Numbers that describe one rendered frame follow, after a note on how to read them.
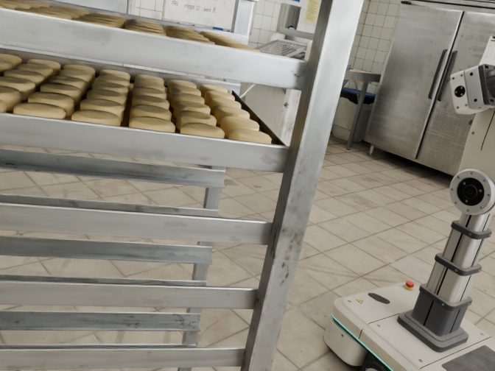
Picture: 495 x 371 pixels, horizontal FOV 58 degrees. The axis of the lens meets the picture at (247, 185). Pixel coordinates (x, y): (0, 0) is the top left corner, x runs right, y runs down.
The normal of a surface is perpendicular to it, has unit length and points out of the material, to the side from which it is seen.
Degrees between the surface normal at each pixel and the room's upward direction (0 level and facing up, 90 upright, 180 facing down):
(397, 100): 90
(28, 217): 90
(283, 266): 90
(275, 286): 90
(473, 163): 101
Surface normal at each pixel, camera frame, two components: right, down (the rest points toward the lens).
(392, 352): -0.28, -0.77
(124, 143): 0.21, 0.37
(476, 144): -0.85, 0.22
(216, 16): 0.66, 0.37
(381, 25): -0.73, 0.11
